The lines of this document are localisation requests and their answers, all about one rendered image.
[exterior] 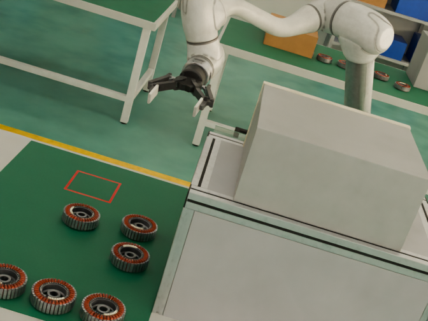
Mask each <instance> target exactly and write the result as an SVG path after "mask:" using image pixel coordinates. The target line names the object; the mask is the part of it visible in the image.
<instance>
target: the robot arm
mask: <svg viewBox="0 0 428 321"><path fill-rule="evenodd" d="M231 15H235V16H237V17H240V18H242V19H243V20H246V21H247V22H249V23H251V24H252V25H254V26H256V27H258V28H259V29H261V30H263V31H265V32H266V33H268V34H271V35H273V36H277V37H291V36H297V35H300V34H308V33H313V32H317V31H322V32H326V33H328V34H332V35H333V36H336V37H337V38H338V40H339V44H340V45H341V49H342V52H343V55H344V56H345V57H346V69H345V96H344V106H347V107H351V108H354V109H356V110H360V111H364V112H367V113H371V100H372V91H373V75H374V66H375V59H376V58H377V56H378V55H379V54H381V53H383V52H385V51H386V50H387V49H388V48H389V46H390V45H391V44H392V42H393V39H394V29H393V27H392V25H391V24H390V22H389V21H388V20H387V19H386V18H385V17H384V16H383V15H381V14H380V13H378V12H377V11H374V10H372V9H371V8H368V7H367V6H364V5H362V4H359V3H355V2H352V1H351V0H313V1H312V2H310V3H308V4H306V5H304V6H303V7H301V8H300V9H298V10H297V11H296V12H294V13H293V14H291V15H290V16H288V17H286V18H278V17H275V16H273V15H271V14H269V13H268V12H266V11H264V10H262V9H260V8H258V7H256V6H254V5H252V4H250V3H248V2H246V1H244V0H181V16H182V26H183V31H184V33H185V37H186V41H187V62H186V64H185V65H184V66H183V68H182V72H181V73H180V75H179V76H177V77H174V76H172V73H168V74H167V75H164V76H161V77H158V78H155V79H152V80H149V81H148V87H147V89H149V93H148V100H147V103H148V104H150V103H151V101H152V100H153V99H154V97H155V96H156V95H157V94H158V92H160V91H165V90H184V91H186V92H190V93H191V94H192V95H193V96H195V97H196V98H197V100H198V102H197V104H196V105H195V106H194V111H193V115H192V116H193V117H195V116H196V115H197V113H198V112H199V110H204V108H205V107H206V106H209V107H210V108H212V107H213V103H214V98H213V94H212V92H211V85H210V84H207V83H208V82H209V80H210V79H211V78H213V77H214V76H215V75H216V74H217V73H218V72H219V71H220V69H221V67H222V65H223V63H224V59H225V52H224V48H223V47H222V45H221V44H220V42H219V39H218V30H220V28H221V27H222V26H223V25H224V24H225V23H226V20H227V17H229V16H231ZM206 84H207V86H205V85H206ZM201 89H202V90H203V91H204V93H205V95H204V93H203V92H202V91H201Z"/></svg>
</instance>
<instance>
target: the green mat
mask: <svg viewBox="0 0 428 321"><path fill-rule="evenodd" d="M77 170H79V171H83V172H85V173H89V174H92V175H96V176H99V177H101V178H98V177H95V176H92V175H88V174H85V173H81V172H78V174H77V175H76V176H75V178H74V179H73V181H72V182H71V183H70V184H69V186H68V187H67V189H69V190H73V191H76V192H79V193H82V194H86V195H88V196H92V197H96V198H99V199H102V200H105V201H109V200H110V199H111V197H112V195H113V193H114V191H115V190H116V188H117V186H118V183H121V186H120V187H119V189H118V191H117V193H116V194H115V197H114V198H113V200H112V202H111V203H107V202H105V201H101V200H98V199H94V198H92V197H88V196H85V195H82V194H78V193H76V192H72V191H69V190H66V189H64V187H65V186H66V185H67V184H68V182H69V181H70V179H71V178H72V177H73V175H74V174H75V173H76V171H77ZM102 178H105V179H108V180H112V181H114V182H111V181H108V180H104V179H102ZM115 182H118V183H115ZM188 190H189V189H188V188H185V187H181V186H179V185H175V184H172V183H169V182H165V181H162V180H158V179H156V178H152V177H149V176H146V175H142V174H139V173H136V172H133V171H129V170H127V169H123V168H120V167H116V166H113V165H111V164H107V163H104V162H100V161H98V160H94V159H90V158H88V157H84V156H81V155H78V154H75V153H71V152H67V151H65V150H61V149H58V148H55V147H52V146H48V145H44V144H42V143H38V142H35V141H32V140H31V141H30V142H29V143H28V144H27V145H26V146H25V147H24V148H23V149H22V150H21V151H20V152H19V153H18V154H17V155H16V156H15V157H14V158H13V159H12V160H11V161H10V162H9V163H8V164H7V165H6V166H5V167H4V168H3V169H2V170H1V171H0V263H1V264H2V263H5V265H6V264H9V265H10V264H11V265H13V266H16V267H19V268H20V269H22V270H23V271H24V272H25V273H26V275H27V285H26V288H25V292H24V293H23V294H22V295H21V296H19V297H16V298H13V299H3V297H2V298H1V299H0V307H1V308H5V309H7V310H11V311H15V312H17V313H21V314H24V315H28V316H30V317H34V318H38V319H40V320H44V321H83V320H82V319H81V317H80V307H81V304H82V301H83V299H84V297H86V296H88V295H89V294H95V293H104V294H108V295H112V296H115V297H116V298H118V299H119V300H121V301H122V302H123V304H124V305H125V308H126V313H125V317H124V321H149V319H150V315H151V313H152V309H153V306H154V302H155V299H156V296H157V293H158V289H159V286H160V283H161V280H162V275H163V273H164V269H165V267H166V262H167V260H168V256H169V252H170V249H171V245H172V243H173V239H174V236H175V232H176V228H177V226H178V222H179V219H180V215H181V213H182V209H183V205H184V202H185V199H186V196H187V192H188ZM71 203H82V204H87V205H90V206H92V207H93V208H95V209H96V210H97V211H98V212H99V213H100V219H99V224H98V226H97V227H96V228H95V229H92V230H88V231H84V230H82V231H81V230H78V228H77V229H75V228H72V227H69V226H68V225H66V224H65V223H64V222H63V220H62V213H63V209H64V207H65V206H66V205H68V204H71ZM130 214H138V215H141V216H142V215H144V216H146V217H148V218H151V219H152V220H153V221H154V222H155V223H156V224H157V227H158V229H157V233H156V236H155V238H154V239H153V240H150V241H137V239H136V240H133V239H131V238H128V237H127V236H126V235H124V234H123V233H122V232H121V230H120V226H121V223H122V219H123V218H124V217H125V216H126V215H130ZM120 242H130V243H134V244H137V245H140V246H142V247H143V248H145V249H146V250H147V251H148V253H149V254H150V260H149V262H148V266H147V268H146V269H145V270H144V271H141V272H138V273H130V272H127V271H122V270H121V269H119V268H117V267H115V266H114V265H113V264H112V263H111V261H110V253H111V248H112V246H113V245H115V244H117V243H120ZM45 278H49V279H51V278H53V279H54V278H56V279H57V280H58V279H60V280H64V281H65V282H68V283H69V284H70V285H72V286H73V287H74V288H75V290H76V293H77V296H76V301H75V305H74V307H73V309H72V310H71V311H69V312H67V313H64V314H60V315H58V314H56V315H54V314H53V315H51V314H50V312H49V314H47V313H46V312H45V313H43V312H42V311H39V310H37V309H36V308H35V307H34V306H33V305H32V304H31V302H30V295H31V289H32V286H33V284H34V283H35V282H37V281H38V280H41V279H42V280H43V279H45Z"/></svg>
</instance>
